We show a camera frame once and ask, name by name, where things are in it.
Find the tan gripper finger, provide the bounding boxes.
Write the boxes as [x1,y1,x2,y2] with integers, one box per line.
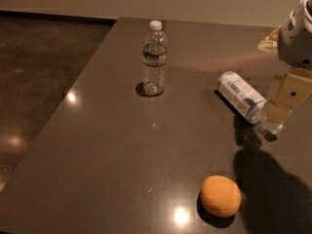
[262,67,312,125]

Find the clear water bottle red label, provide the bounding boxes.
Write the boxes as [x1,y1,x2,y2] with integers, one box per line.
[142,20,168,97]

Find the lying bottle blue white label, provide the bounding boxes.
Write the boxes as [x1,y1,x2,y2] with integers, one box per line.
[216,70,284,136]

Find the white plate with food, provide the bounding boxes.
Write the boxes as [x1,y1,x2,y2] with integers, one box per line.
[257,25,282,52]

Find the orange fruit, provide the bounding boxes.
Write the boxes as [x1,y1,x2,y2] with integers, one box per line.
[200,175,242,217]

